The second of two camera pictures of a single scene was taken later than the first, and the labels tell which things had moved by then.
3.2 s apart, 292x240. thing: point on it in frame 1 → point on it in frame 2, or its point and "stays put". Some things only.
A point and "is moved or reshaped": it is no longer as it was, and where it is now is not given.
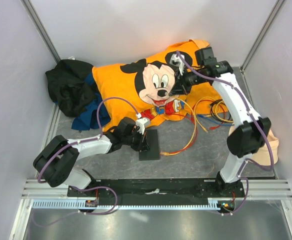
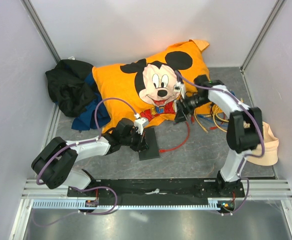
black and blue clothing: (72, 87) stays put
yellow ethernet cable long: (195, 131) is moved or reshaped
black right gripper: (180, 86) → (182, 109)
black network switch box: (152, 141) stays put
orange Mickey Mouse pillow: (144, 88) stays put
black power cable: (228, 109) stays put
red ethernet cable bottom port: (191, 145) → (181, 145)
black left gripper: (142, 145) stays put
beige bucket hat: (263, 155) stays put
